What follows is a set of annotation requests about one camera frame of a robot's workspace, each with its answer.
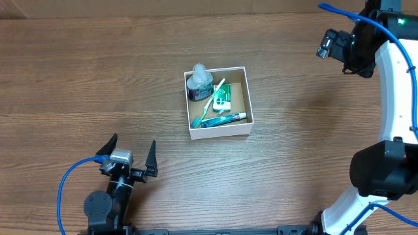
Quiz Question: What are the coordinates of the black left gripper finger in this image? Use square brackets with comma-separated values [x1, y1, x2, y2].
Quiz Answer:
[95, 133, 118, 156]
[145, 140, 158, 178]

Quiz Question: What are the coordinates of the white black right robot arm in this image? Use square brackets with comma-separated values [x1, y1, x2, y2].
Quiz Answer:
[306, 0, 417, 234]

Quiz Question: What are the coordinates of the green white toothbrush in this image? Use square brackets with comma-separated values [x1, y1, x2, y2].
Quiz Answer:
[191, 78, 226, 129]

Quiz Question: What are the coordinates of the clear sanitizer bottle dark label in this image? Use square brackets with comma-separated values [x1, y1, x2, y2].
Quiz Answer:
[186, 63, 214, 102]

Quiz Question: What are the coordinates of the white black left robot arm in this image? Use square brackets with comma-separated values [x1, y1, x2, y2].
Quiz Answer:
[84, 134, 158, 234]

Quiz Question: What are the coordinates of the red green toothpaste tube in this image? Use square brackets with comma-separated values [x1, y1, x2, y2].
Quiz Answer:
[201, 112, 247, 128]

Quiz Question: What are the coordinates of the white cardboard box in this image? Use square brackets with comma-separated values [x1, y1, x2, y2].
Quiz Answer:
[184, 67, 254, 140]

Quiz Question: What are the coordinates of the green soap bar packet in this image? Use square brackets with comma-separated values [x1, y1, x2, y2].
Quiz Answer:
[212, 84, 232, 114]

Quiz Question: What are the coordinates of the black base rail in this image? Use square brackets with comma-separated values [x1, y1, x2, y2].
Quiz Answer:
[98, 225, 325, 235]

